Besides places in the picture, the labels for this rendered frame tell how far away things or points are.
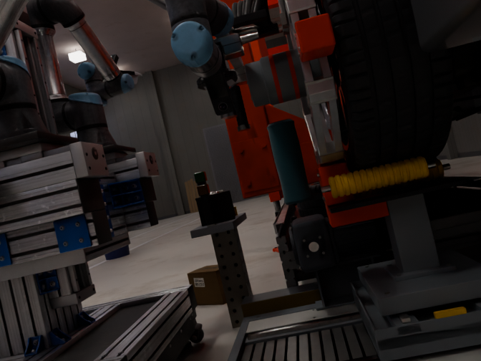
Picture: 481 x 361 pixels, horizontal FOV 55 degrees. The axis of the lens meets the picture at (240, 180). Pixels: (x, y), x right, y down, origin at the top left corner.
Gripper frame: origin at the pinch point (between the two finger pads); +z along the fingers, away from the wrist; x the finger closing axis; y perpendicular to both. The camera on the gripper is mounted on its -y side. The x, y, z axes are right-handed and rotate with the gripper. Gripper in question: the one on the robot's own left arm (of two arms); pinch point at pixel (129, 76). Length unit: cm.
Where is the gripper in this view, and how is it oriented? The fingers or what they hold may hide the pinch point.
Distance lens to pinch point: 246.3
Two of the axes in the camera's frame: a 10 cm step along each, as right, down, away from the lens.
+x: 9.3, -0.9, -3.6
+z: 3.5, -0.7, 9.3
